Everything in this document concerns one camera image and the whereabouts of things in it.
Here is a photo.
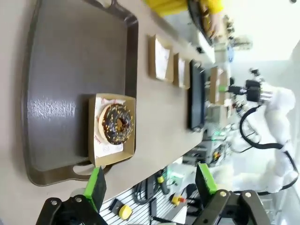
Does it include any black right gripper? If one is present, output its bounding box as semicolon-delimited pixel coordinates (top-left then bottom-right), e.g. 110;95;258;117
219;79;263;103

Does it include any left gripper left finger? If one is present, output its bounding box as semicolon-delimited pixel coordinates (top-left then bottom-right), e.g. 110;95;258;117
35;165;107;225

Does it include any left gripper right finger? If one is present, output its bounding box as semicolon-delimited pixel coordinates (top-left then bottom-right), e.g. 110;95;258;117
194;163;270;225

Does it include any brown cardboard food box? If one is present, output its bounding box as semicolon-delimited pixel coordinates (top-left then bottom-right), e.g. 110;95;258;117
209;67;228;105
172;52;190;90
88;93;136;167
147;34;173;83

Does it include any chocolate donut with yellow bits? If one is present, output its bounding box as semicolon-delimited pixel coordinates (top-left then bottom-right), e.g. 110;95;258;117
98;103;135;145

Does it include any black hand-held tray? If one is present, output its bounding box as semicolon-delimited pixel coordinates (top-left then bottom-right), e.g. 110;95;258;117
187;0;225;45

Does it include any dark brown serving tray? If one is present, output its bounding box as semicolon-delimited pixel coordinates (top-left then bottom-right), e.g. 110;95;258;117
22;0;139;187

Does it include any person's left hand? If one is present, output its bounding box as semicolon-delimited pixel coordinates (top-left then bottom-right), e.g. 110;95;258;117
212;10;225;39

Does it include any yellow red emergency stop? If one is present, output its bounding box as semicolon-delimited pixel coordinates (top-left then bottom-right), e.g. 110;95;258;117
172;194;186;205

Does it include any yellow button control box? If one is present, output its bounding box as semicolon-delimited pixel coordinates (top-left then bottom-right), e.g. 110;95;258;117
110;200;133;220

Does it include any person in yellow hoodie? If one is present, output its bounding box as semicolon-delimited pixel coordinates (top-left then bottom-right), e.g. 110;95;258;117
145;0;225;17

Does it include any black serving tray with handles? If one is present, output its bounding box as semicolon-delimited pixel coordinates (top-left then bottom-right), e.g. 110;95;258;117
188;60;208;132

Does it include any black coiled cable bundle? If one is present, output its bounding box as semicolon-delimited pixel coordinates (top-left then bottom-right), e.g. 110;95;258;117
135;180;152;203

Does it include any black sleeved arm cable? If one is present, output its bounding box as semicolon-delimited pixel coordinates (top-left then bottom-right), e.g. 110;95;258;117
238;104;300;196

